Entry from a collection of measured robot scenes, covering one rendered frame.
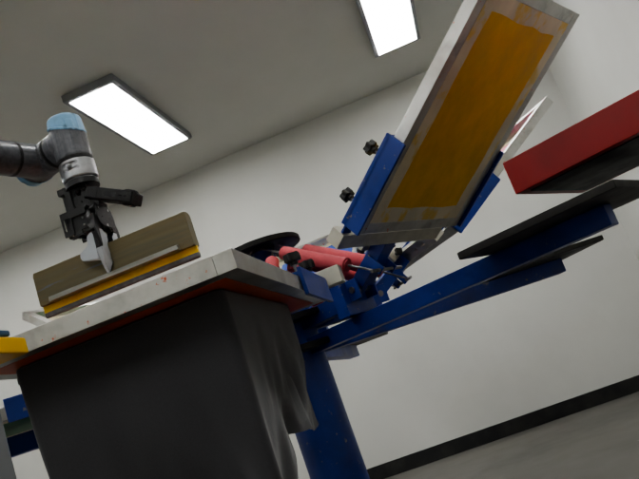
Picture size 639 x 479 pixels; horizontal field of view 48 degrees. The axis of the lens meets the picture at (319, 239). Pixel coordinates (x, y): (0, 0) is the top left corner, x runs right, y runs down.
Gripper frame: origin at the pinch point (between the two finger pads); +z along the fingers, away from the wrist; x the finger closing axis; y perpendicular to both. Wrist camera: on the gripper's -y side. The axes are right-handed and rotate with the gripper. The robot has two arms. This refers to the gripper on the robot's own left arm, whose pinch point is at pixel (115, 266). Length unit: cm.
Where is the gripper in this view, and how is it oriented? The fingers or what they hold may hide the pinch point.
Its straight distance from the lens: 154.5
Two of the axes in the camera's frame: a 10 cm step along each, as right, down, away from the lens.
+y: -9.2, 3.6, 1.5
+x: -2.1, -1.5, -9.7
